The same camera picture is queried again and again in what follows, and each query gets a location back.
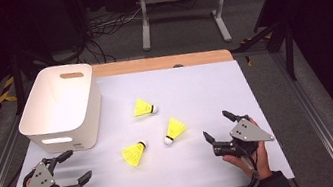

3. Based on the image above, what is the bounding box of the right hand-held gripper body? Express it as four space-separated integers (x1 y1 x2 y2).
209 114 278 163

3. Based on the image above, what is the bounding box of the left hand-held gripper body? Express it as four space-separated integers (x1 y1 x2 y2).
12 152 82 187

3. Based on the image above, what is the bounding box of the yellow shuttlecock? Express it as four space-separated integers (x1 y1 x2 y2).
120 139 150 169
131 95 160 119
159 115 190 146

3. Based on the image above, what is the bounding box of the white plastic storage bin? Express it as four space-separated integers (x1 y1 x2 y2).
9 59 110 161

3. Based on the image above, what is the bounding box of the person's right hand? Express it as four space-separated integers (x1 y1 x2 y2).
221 140 274 186

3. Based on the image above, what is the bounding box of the white table mat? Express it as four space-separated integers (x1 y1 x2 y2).
0 49 296 187

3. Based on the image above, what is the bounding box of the wooden table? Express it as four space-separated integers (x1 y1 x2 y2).
90 43 235 84

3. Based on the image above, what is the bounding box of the yellow and black floor tape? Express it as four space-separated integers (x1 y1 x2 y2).
0 75 19 105

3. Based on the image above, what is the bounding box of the black tripod stand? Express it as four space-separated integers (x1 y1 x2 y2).
5 44 68 115

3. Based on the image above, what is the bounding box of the black stand with long legs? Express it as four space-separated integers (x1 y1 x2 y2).
228 17 302 90

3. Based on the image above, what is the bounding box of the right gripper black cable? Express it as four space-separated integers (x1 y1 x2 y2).
231 146 263 187

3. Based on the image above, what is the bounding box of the bundle of floor cables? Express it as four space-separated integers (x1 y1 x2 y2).
74 5 152 68

